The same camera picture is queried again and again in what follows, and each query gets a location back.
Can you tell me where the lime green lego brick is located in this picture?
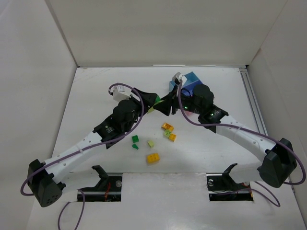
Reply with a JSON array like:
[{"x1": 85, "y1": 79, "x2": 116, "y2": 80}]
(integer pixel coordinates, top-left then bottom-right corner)
[{"x1": 164, "y1": 130, "x2": 171, "y2": 138}]

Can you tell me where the small dark green lego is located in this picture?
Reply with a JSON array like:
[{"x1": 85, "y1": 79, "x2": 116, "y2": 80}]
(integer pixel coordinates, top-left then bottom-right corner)
[{"x1": 131, "y1": 135, "x2": 140, "y2": 143}]

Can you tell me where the small orange lego brick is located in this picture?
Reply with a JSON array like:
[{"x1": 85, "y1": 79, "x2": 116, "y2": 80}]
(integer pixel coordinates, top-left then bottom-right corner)
[{"x1": 168, "y1": 133, "x2": 177, "y2": 142}]

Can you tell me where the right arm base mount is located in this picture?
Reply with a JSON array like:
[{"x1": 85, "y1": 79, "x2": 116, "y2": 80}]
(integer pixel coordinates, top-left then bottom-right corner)
[{"x1": 206, "y1": 163, "x2": 254, "y2": 202}]

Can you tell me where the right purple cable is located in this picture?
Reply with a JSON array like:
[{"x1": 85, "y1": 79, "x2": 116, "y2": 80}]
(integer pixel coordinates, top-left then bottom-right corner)
[{"x1": 176, "y1": 79, "x2": 303, "y2": 208}]

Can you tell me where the aluminium rail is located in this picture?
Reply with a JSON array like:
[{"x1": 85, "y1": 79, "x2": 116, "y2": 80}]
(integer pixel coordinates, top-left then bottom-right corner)
[{"x1": 239, "y1": 68, "x2": 268, "y2": 135}]

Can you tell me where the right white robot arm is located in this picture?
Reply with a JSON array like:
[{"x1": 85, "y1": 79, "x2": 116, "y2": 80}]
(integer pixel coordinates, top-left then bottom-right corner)
[{"x1": 154, "y1": 84, "x2": 297, "y2": 188}]

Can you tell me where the dark blue container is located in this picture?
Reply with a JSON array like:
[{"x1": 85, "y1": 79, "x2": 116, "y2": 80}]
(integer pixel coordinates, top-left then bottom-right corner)
[{"x1": 181, "y1": 80, "x2": 203, "y2": 96}]

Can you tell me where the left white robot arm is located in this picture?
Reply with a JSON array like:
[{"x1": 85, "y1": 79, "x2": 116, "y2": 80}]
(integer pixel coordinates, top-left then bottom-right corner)
[{"x1": 23, "y1": 83, "x2": 159, "y2": 207}]

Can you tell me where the pale green small lego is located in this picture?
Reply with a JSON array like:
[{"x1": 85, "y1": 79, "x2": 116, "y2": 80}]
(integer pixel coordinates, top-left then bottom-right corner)
[{"x1": 147, "y1": 140, "x2": 154, "y2": 148}]

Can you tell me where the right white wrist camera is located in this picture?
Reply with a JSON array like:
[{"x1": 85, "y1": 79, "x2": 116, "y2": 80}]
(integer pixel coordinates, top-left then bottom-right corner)
[{"x1": 172, "y1": 72, "x2": 188, "y2": 85}]

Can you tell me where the light blue container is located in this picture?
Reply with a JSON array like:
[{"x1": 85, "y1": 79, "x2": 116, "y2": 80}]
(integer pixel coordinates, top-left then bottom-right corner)
[{"x1": 168, "y1": 71, "x2": 200, "y2": 92}]

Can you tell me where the yellow large lego brick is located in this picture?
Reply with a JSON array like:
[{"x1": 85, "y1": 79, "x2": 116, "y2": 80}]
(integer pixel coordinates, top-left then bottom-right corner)
[{"x1": 146, "y1": 153, "x2": 160, "y2": 164}]

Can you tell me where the dark green sloped lego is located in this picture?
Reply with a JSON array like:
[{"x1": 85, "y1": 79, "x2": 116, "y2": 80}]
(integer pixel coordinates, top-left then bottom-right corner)
[{"x1": 132, "y1": 143, "x2": 139, "y2": 150}]

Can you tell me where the dark green lego brick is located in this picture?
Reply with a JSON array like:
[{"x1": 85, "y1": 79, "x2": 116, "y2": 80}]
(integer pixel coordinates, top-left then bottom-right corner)
[{"x1": 155, "y1": 96, "x2": 161, "y2": 102}]

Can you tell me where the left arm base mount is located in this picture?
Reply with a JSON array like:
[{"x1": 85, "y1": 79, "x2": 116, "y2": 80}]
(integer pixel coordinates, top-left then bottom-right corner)
[{"x1": 81, "y1": 165, "x2": 123, "y2": 202}]

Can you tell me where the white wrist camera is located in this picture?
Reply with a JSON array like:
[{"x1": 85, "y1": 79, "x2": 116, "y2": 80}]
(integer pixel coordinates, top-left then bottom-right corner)
[
  {"x1": 172, "y1": 72, "x2": 188, "y2": 85},
  {"x1": 108, "y1": 85, "x2": 131, "y2": 102}
]

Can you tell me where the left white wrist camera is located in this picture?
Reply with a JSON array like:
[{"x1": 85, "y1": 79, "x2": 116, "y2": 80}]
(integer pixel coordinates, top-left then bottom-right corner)
[{"x1": 108, "y1": 85, "x2": 131, "y2": 102}]

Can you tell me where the pale green long lego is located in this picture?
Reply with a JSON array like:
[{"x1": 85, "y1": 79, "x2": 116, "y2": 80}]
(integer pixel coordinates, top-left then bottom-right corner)
[{"x1": 148, "y1": 100, "x2": 164, "y2": 113}]

